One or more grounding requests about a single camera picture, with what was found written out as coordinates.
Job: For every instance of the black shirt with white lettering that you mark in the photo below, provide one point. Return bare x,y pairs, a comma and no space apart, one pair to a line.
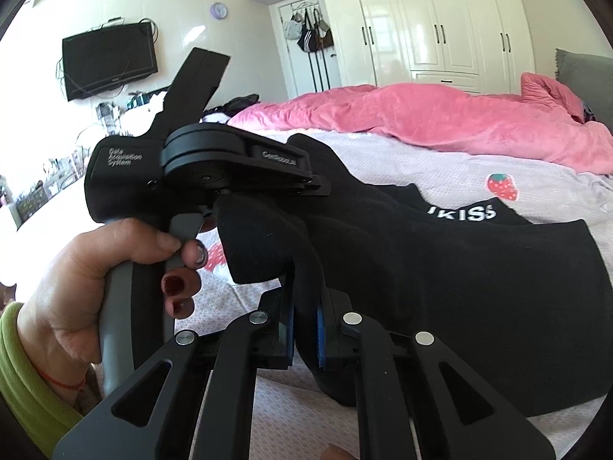
431,273

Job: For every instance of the white glossy wardrobe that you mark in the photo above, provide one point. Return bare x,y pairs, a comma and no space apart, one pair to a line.
431,9

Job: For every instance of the white cluttered dresser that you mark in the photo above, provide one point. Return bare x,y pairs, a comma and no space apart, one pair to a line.
48,187

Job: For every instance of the person's right hand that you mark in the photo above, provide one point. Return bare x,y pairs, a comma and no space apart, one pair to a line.
337,454

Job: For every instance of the brown hanging bag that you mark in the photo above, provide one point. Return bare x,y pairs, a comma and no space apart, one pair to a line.
325,36

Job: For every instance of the white door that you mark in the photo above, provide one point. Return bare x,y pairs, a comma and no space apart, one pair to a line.
287,72

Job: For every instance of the white hanging bag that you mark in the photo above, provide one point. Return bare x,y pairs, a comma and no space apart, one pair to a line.
292,31

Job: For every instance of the purple wall clock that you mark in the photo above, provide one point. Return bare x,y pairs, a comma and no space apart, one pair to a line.
219,10

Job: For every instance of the person's left hand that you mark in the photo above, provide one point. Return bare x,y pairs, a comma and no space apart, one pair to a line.
67,297

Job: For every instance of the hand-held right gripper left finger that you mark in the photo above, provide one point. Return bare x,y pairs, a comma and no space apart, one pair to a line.
288,330

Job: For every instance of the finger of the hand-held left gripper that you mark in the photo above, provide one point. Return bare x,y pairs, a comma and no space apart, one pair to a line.
287,184
277,155

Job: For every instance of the lilac strawberry print bed sheet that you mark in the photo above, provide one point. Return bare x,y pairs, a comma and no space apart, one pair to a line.
565,196

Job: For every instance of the person's left forearm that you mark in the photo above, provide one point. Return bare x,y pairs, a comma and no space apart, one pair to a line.
19,369

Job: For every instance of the black wall television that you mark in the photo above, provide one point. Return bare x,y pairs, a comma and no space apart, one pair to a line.
110,62

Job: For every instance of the black hanging bag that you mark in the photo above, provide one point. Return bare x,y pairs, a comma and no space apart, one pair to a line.
308,40

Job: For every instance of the pink quilt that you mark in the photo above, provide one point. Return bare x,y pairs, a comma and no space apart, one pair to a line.
431,115

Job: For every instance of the dark clothes pile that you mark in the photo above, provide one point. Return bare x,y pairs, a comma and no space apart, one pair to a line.
242,105

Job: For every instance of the colourful patterned cloth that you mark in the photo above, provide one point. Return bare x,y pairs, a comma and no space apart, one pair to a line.
590,111

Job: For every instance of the grey pillow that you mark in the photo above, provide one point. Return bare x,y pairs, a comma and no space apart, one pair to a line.
584,72

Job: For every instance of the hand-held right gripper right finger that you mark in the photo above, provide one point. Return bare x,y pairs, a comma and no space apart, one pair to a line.
320,335

